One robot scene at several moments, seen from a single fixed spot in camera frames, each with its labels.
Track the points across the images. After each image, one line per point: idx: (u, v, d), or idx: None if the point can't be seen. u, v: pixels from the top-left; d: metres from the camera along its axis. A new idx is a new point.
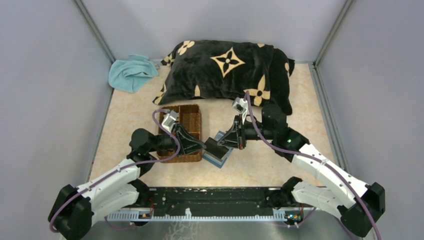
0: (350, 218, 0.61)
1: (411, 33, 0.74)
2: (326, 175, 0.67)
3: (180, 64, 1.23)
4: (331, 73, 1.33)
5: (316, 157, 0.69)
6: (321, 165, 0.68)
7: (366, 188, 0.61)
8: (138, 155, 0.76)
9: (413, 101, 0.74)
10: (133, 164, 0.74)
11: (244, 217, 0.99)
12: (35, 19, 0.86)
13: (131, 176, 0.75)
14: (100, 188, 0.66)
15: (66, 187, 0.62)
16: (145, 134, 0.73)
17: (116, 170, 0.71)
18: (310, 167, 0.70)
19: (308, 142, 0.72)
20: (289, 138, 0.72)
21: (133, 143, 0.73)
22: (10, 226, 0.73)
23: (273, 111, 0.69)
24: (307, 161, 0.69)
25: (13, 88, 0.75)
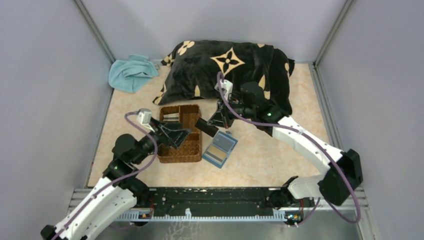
0: (328, 186, 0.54)
1: (411, 34, 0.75)
2: (305, 146, 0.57)
3: (180, 64, 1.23)
4: (332, 73, 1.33)
5: (294, 128, 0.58)
6: (299, 135, 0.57)
7: (342, 154, 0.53)
8: (117, 167, 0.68)
9: (413, 101, 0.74)
10: (109, 185, 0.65)
11: (244, 217, 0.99)
12: (35, 19, 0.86)
13: (113, 194, 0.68)
14: (76, 224, 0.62)
15: (45, 228, 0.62)
16: (129, 140, 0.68)
17: (90, 198, 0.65)
18: (288, 138, 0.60)
19: (288, 115, 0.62)
20: (269, 111, 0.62)
21: (116, 149, 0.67)
22: (11, 226, 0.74)
23: (251, 85, 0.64)
24: (284, 132, 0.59)
25: (14, 89, 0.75)
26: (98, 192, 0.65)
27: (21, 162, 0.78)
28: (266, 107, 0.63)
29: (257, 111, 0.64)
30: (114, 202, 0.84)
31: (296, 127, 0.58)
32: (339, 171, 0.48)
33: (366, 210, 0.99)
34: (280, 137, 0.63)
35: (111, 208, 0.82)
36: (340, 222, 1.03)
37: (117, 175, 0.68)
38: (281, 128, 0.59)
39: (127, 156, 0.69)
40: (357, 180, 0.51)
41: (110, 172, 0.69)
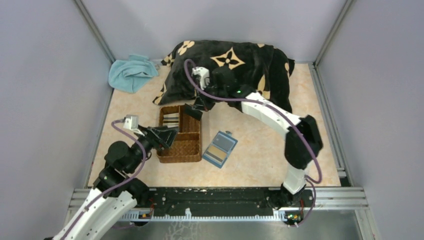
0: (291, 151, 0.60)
1: (411, 34, 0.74)
2: (269, 116, 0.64)
3: (180, 64, 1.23)
4: (331, 73, 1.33)
5: (259, 101, 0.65)
6: (263, 106, 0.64)
7: (300, 120, 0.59)
8: (108, 174, 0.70)
9: (413, 102, 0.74)
10: (100, 197, 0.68)
11: (244, 217, 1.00)
12: (35, 19, 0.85)
13: (106, 203, 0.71)
14: (72, 236, 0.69)
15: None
16: (122, 148, 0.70)
17: (82, 211, 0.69)
18: (255, 111, 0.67)
19: (255, 91, 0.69)
20: (239, 89, 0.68)
21: (108, 156, 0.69)
22: (10, 226, 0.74)
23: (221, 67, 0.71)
24: (251, 105, 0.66)
25: (14, 89, 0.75)
26: (89, 205, 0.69)
27: (21, 162, 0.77)
28: (236, 85, 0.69)
29: (227, 89, 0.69)
30: (114, 206, 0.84)
31: (261, 100, 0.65)
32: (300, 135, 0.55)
33: (366, 210, 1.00)
34: (249, 112, 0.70)
35: (111, 211, 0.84)
36: (340, 222, 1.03)
37: (108, 184, 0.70)
38: (249, 102, 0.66)
39: (119, 163, 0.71)
40: (316, 144, 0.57)
41: (101, 183, 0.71)
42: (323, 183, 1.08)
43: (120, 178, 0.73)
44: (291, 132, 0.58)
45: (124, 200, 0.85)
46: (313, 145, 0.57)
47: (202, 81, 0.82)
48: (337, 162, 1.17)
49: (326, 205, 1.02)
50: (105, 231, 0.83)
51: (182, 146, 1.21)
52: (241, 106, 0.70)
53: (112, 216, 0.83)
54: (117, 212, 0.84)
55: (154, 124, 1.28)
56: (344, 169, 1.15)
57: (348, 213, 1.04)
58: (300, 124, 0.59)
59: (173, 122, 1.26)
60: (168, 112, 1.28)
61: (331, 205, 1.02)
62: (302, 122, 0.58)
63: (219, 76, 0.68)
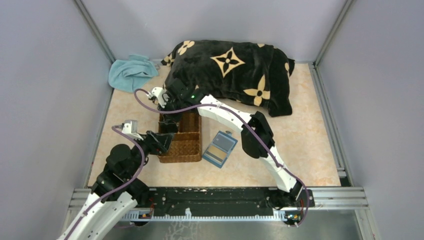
0: (250, 146, 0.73)
1: (411, 34, 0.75)
2: (223, 116, 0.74)
3: (180, 64, 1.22)
4: (331, 73, 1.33)
5: (213, 103, 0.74)
6: (217, 108, 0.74)
7: (251, 117, 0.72)
8: (106, 178, 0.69)
9: (413, 101, 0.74)
10: (98, 201, 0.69)
11: (244, 217, 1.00)
12: (35, 19, 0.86)
13: (105, 207, 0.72)
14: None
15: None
16: (124, 150, 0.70)
17: (80, 216, 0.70)
18: (211, 113, 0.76)
19: (208, 94, 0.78)
20: (193, 95, 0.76)
21: (110, 159, 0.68)
22: (10, 226, 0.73)
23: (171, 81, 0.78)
24: (207, 108, 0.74)
25: (14, 88, 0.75)
26: (87, 209, 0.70)
27: (21, 161, 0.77)
28: (190, 91, 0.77)
29: (181, 97, 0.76)
30: (114, 207, 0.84)
31: (215, 103, 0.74)
32: (252, 131, 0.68)
33: (366, 210, 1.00)
34: (206, 115, 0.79)
35: (112, 213, 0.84)
36: (339, 222, 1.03)
37: (106, 188, 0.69)
38: (204, 107, 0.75)
39: (119, 167, 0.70)
40: (267, 134, 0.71)
41: (98, 187, 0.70)
42: (323, 183, 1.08)
43: (119, 183, 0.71)
44: (244, 129, 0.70)
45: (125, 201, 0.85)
46: (265, 136, 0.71)
47: (160, 100, 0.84)
48: (336, 162, 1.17)
49: (326, 205, 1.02)
50: (106, 232, 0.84)
51: (181, 146, 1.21)
52: (198, 111, 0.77)
53: (113, 218, 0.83)
54: (117, 214, 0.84)
55: (154, 123, 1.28)
56: (344, 169, 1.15)
57: (347, 213, 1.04)
58: (252, 120, 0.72)
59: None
60: None
61: (331, 205, 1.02)
62: (253, 118, 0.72)
63: (172, 89, 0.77)
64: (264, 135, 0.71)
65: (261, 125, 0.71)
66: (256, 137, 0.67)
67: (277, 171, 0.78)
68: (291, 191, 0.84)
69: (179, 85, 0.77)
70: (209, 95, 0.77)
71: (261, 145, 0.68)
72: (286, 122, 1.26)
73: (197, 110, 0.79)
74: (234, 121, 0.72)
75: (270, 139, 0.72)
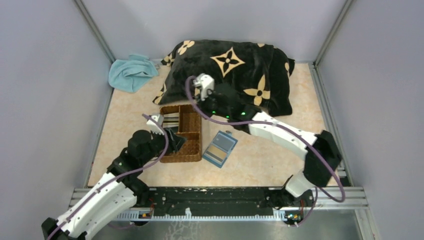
0: (313, 172, 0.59)
1: (411, 33, 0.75)
2: (282, 137, 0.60)
3: (180, 64, 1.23)
4: (331, 73, 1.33)
5: (268, 121, 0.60)
6: (273, 127, 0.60)
7: (316, 137, 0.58)
8: (122, 162, 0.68)
9: (413, 101, 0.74)
10: (113, 181, 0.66)
11: (244, 217, 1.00)
12: (35, 18, 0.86)
13: (117, 190, 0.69)
14: (79, 216, 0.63)
15: (45, 222, 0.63)
16: (145, 135, 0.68)
17: (93, 192, 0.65)
18: (264, 132, 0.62)
19: (261, 110, 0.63)
20: (244, 111, 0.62)
21: (131, 141, 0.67)
22: (10, 226, 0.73)
23: (222, 87, 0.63)
24: (260, 127, 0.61)
25: (14, 87, 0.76)
26: (100, 187, 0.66)
27: (21, 161, 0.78)
28: (240, 105, 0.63)
29: (230, 112, 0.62)
30: (115, 200, 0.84)
31: (270, 120, 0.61)
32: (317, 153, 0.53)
33: (366, 210, 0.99)
34: (257, 134, 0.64)
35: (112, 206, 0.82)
36: (339, 222, 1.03)
37: (121, 170, 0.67)
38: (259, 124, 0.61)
39: (138, 151, 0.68)
40: (335, 158, 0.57)
41: (114, 168, 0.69)
42: None
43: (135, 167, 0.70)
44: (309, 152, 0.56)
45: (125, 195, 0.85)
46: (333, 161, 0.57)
47: (203, 92, 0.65)
48: None
49: (326, 205, 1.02)
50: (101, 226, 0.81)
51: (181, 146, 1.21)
52: (248, 129, 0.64)
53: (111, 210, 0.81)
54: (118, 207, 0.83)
55: None
56: (344, 169, 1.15)
57: (347, 212, 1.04)
58: (316, 140, 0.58)
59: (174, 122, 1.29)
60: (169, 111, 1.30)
61: (331, 205, 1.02)
62: (318, 138, 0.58)
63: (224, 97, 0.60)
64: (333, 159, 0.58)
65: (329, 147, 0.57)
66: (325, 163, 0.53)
67: (304, 184, 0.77)
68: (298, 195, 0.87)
69: (231, 95, 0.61)
70: (262, 111, 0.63)
71: (332, 175, 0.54)
72: (286, 122, 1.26)
73: (247, 127, 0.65)
74: (295, 142, 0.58)
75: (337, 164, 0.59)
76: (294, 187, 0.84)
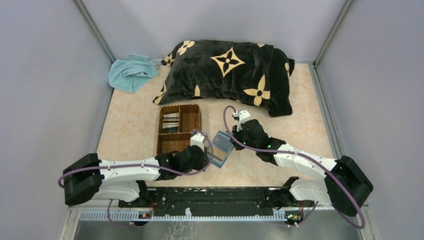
0: (339, 201, 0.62)
1: (411, 33, 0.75)
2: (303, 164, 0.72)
3: (180, 64, 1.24)
4: (331, 73, 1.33)
5: (290, 150, 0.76)
6: (294, 155, 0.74)
7: (337, 163, 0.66)
8: (166, 161, 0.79)
9: (413, 100, 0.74)
10: (157, 168, 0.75)
11: (244, 217, 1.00)
12: (35, 18, 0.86)
13: (149, 176, 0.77)
14: (117, 173, 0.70)
15: (91, 155, 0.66)
16: (197, 150, 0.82)
17: (139, 164, 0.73)
18: (288, 161, 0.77)
19: (285, 142, 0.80)
20: (270, 144, 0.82)
21: (188, 150, 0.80)
22: (10, 226, 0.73)
23: (251, 123, 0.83)
24: (284, 156, 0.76)
25: (13, 86, 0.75)
26: (146, 165, 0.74)
27: (21, 160, 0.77)
28: (268, 140, 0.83)
29: (258, 143, 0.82)
30: (125, 186, 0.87)
31: (292, 150, 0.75)
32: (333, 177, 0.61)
33: (366, 210, 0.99)
34: (284, 164, 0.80)
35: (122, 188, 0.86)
36: (339, 222, 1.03)
37: (165, 164, 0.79)
38: (285, 154, 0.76)
39: (188, 161, 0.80)
40: (362, 185, 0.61)
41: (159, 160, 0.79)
42: None
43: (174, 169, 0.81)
44: (328, 177, 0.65)
45: (135, 189, 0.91)
46: (361, 188, 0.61)
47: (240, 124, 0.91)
48: None
49: (326, 205, 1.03)
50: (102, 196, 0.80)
51: (180, 146, 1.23)
52: (276, 160, 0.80)
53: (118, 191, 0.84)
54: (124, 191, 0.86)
55: (154, 123, 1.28)
56: None
57: None
58: (338, 166, 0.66)
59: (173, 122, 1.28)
60: (168, 112, 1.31)
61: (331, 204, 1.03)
62: (340, 165, 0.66)
63: (252, 133, 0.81)
64: (359, 185, 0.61)
65: (352, 173, 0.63)
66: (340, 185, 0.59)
67: (312, 192, 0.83)
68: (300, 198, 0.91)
69: (259, 131, 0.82)
70: (286, 143, 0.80)
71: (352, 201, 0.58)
72: (286, 122, 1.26)
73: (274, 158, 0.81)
74: (315, 168, 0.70)
75: (366, 193, 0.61)
76: (300, 191, 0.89)
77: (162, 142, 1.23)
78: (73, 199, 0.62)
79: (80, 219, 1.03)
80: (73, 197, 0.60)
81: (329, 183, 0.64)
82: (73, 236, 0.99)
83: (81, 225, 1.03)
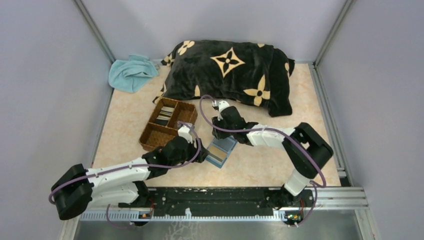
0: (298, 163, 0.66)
1: (411, 33, 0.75)
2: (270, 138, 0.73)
3: (180, 64, 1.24)
4: (331, 73, 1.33)
5: (258, 126, 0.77)
6: (262, 130, 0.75)
7: (295, 129, 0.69)
8: (152, 158, 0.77)
9: (414, 100, 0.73)
10: (145, 166, 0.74)
11: (244, 217, 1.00)
12: (35, 18, 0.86)
13: (138, 176, 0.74)
14: (106, 178, 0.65)
15: (76, 167, 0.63)
16: (182, 141, 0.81)
17: (127, 166, 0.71)
18: (259, 138, 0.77)
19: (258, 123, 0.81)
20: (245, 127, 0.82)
21: (170, 142, 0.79)
22: (9, 226, 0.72)
23: (227, 109, 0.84)
24: (255, 133, 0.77)
25: (13, 86, 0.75)
26: (134, 166, 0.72)
27: (21, 161, 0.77)
28: (243, 123, 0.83)
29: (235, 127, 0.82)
30: (121, 188, 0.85)
31: (261, 126, 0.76)
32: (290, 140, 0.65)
33: (366, 210, 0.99)
34: (257, 142, 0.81)
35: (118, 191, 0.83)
36: (339, 222, 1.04)
37: (153, 162, 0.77)
38: (255, 131, 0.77)
39: (174, 153, 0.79)
40: (321, 147, 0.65)
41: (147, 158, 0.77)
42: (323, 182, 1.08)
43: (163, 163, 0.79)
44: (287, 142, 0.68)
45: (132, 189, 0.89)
46: (320, 150, 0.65)
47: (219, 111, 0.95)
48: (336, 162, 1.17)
49: (326, 205, 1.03)
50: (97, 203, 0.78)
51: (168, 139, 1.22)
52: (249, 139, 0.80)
53: (116, 194, 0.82)
54: (121, 194, 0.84)
55: None
56: (344, 170, 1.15)
57: (347, 213, 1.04)
58: (298, 132, 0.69)
59: (168, 115, 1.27)
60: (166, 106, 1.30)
61: (331, 205, 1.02)
62: (299, 131, 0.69)
63: (228, 117, 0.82)
64: (318, 148, 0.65)
65: (310, 137, 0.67)
66: (296, 146, 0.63)
67: (296, 177, 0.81)
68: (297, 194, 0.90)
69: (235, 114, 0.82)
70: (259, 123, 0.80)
71: (307, 159, 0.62)
72: (287, 122, 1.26)
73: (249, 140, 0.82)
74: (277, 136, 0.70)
75: (326, 155, 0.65)
76: (292, 185, 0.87)
77: (151, 132, 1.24)
78: (66, 214, 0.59)
79: (80, 219, 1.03)
80: (66, 210, 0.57)
81: (287, 147, 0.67)
82: (73, 236, 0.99)
83: (81, 225, 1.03)
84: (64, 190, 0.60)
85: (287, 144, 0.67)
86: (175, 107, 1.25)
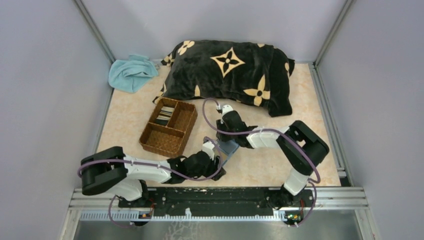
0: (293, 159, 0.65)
1: (411, 32, 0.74)
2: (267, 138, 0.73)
3: (180, 64, 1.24)
4: (331, 73, 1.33)
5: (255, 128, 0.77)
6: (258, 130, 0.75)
7: (290, 127, 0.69)
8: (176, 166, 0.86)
9: (414, 100, 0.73)
10: (169, 170, 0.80)
11: (244, 217, 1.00)
12: (35, 18, 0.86)
13: (156, 177, 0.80)
14: (137, 169, 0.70)
15: (116, 148, 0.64)
16: (205, 158, 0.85)
17: (156, 164, 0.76)
18: (258, 139, 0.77)
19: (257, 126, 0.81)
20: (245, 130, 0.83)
21: (194, 156, 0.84)
22: (9, 227, 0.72)
23: (229, 113, 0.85)
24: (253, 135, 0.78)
25: (13, 86, 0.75)
26: (162, 166, 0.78)
27: (20, 160, 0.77)
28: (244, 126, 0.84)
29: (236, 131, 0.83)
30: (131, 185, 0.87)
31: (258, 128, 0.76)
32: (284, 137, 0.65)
33: (366, 210, 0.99)
34: (258, 144, 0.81)
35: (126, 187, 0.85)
36: (339, 223, 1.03)
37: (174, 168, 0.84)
38: (253, 134, 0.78)
39: (193, 167, 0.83)
40: (315, 143, 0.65)
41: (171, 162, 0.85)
42: (322, 183, 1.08)
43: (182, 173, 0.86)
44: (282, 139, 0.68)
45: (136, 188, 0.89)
46: (315, 147, 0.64)
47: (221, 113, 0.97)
48: (336, 162, 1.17)
49: (326, 205, 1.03)
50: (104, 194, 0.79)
51: (167, 139, 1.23)
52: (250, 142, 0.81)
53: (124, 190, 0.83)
54: (128, 190, 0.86)
55: None
56: (344, 170, 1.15)
57: (347, 213, 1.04)
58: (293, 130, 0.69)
59: (168, 115, 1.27)
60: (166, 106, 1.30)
61: (331, 205, 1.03)
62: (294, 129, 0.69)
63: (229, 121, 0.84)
64: (313, 144, 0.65)
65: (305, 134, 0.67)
66: (290, 143, 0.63)
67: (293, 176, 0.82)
68: (297, 194, 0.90)
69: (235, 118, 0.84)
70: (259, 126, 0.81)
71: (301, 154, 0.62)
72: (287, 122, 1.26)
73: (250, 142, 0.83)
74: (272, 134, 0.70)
75: (321, 151, 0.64)
76: (291, 184, 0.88)
77: (151, 131, 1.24)
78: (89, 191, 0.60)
79: (80, 219, 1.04)
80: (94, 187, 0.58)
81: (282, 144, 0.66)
82: (73, 236, 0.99)
83: (81, 225, 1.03)
84: (95, 167, 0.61)
85: (281, 141, 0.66)
86: (174, 107, 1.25)
